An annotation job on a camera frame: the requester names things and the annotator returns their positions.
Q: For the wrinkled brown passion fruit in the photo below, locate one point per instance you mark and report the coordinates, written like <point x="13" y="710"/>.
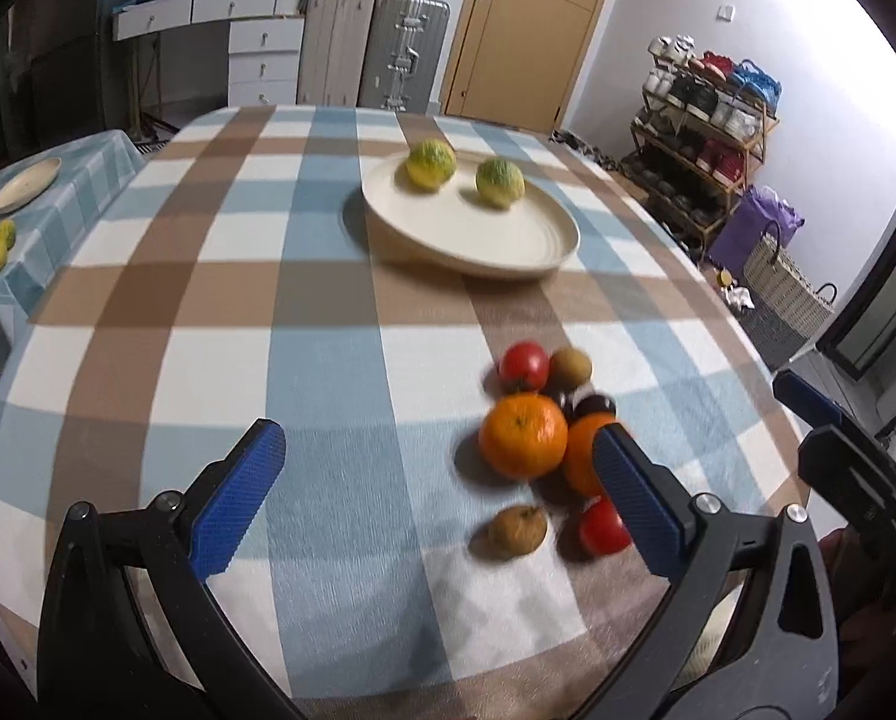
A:
<point x="517" y="531"/>

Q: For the wooden shoe rack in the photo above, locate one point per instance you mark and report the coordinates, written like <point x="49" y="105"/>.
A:
<point x="699" y="139"/>

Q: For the white drawer desk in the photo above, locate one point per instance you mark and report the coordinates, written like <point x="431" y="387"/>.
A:
<point x="240" y="52"/>

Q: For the small cream plate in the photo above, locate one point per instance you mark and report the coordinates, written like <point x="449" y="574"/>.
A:
<point x="28" y="184"/>

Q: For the blue checkered side tablecloth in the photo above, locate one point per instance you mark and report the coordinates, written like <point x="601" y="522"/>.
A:
<point x="94" y="170"/>

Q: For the brown longan fruit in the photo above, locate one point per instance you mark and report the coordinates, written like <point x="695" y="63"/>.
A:
<point x="569" y="369"/>

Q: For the large cream plate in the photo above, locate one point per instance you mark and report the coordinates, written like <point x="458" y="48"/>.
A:
<point x="454" y="227"/>

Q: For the purple bag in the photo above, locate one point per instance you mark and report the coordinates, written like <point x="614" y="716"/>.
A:
<point x="760" y="210"/>

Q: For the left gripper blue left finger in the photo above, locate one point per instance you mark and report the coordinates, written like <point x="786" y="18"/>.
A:
<point x="226" y="496"/>

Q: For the wicker basket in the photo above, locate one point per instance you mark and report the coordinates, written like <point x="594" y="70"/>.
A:
<point x="777" y="280"/>

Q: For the wooden door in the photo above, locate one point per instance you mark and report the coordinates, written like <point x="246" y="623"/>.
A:
<point x="516" y="62"/>

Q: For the yellow-green guava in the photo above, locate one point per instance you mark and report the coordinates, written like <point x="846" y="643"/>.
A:
<point x="499" y="183"/>
<point x="430" y="164"/>

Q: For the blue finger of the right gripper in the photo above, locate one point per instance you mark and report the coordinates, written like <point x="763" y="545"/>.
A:
<point x="806" y="401"/>

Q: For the orange mandarin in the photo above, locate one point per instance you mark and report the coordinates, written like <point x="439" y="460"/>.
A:
<point x="577" y="465"/>
<point x="524" y="437"/>

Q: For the red tomato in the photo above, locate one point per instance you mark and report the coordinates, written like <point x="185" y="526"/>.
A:
<point x="602" y="531"/>
<point x="524" y="367"/>

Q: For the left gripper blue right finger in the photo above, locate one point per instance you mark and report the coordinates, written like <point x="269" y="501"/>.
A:
<point x="651" y="502"/>

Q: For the beige suitcase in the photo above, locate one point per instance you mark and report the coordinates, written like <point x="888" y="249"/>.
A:
<point x="333" y="51"/>

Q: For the dark purple plum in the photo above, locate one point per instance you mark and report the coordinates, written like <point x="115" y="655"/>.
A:
<point x="594" y="404"/>
<point x="566" y="403"/>

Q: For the silver suitcase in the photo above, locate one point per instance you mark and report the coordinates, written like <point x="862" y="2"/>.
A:
<point x="402" y="54"/>

